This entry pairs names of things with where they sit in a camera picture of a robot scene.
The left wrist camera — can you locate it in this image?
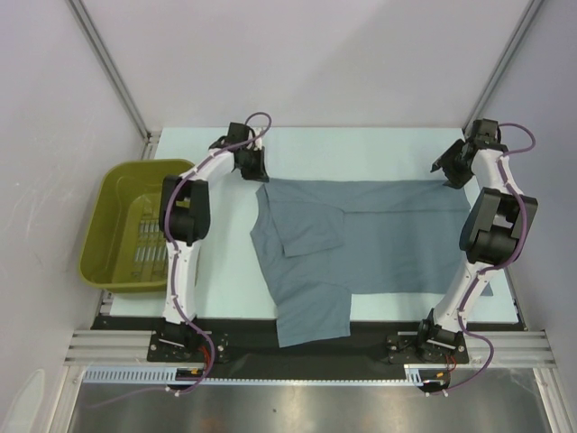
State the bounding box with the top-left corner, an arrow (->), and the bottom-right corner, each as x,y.
246,127 -> 264,150

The blue-grey t shirt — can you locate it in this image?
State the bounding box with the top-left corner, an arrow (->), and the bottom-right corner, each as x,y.
251,179 -> 471,347

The white cable duct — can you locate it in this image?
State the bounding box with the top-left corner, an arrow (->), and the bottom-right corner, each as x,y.
84,363 -> 450,387

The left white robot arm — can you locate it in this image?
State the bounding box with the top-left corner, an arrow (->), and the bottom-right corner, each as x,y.
157,120 -> 270,361

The left aluminium corner post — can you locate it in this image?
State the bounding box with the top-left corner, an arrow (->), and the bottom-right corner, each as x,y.
66,0 -> 151,142

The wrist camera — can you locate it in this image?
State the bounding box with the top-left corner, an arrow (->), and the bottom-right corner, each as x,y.
467,118 -> 501,146
246,127 -> 264,150

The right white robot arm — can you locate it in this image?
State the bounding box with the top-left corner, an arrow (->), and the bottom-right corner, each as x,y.
415,119 -> 538,363

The olive green plastic basket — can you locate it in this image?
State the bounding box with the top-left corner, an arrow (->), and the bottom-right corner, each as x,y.
78,159 -> 193,294

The aluminium corner post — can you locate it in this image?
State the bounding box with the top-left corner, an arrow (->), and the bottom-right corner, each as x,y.
461,0 -> 546,134
66,0 -> 151,142

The right aluminium corner post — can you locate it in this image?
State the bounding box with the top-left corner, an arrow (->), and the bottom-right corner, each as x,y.
461,0 -> 546,134

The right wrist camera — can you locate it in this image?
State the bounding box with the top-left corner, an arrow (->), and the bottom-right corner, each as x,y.
467,118 -> 501,146

